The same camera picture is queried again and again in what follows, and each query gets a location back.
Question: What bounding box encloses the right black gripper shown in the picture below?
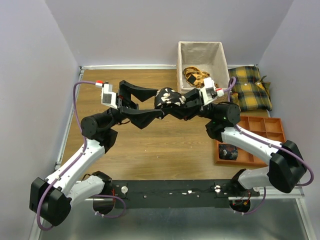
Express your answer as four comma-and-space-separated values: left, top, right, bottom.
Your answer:
160, 88, 217, 122

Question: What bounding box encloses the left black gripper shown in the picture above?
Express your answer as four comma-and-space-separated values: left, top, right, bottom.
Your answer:
103, 81, 163, 129

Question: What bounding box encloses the black floral tie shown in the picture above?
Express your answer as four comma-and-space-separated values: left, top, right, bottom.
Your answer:
154, 87, 186, 113

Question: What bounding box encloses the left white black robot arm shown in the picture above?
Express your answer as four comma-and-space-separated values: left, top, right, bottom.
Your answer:
29, 80, 175, 231

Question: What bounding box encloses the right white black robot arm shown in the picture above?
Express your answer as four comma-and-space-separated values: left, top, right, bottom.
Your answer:
154, 87, 308, 196

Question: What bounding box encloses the orange patterned tie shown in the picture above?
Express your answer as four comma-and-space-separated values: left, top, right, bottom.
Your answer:
183, 66, 210, 89

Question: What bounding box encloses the wicker basket with liner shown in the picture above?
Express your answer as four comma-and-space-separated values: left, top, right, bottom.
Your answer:
176, 41, 230, 93

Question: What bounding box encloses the rolled dark floral tie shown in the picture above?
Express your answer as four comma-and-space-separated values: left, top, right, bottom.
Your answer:
218, 144, 238, 161

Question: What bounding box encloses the yellow plaid shirt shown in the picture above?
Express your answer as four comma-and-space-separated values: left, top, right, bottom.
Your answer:
228, 66, 273, 112

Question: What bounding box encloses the orange compartment tray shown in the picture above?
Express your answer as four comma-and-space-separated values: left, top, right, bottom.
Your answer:
214, 116, 286, 168

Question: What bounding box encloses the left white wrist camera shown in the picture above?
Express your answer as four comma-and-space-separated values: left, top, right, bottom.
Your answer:
95, 80, 118, 109

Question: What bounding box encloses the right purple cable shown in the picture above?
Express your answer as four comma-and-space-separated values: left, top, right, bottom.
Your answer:
219, 76, 315, 216

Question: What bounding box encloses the purple cable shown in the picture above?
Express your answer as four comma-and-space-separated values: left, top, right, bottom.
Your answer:
36, 80, 127, 231
219, 76, 315, 216

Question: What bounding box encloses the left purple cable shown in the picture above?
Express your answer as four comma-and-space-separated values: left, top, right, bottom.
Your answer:
36, 80, 127, 231

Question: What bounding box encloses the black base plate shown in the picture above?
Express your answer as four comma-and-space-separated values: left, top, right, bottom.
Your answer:
112, 179, 260, 209

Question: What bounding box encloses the aluminium frame rail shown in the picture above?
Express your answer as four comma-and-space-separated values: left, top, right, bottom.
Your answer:
39, 178, 305, 201

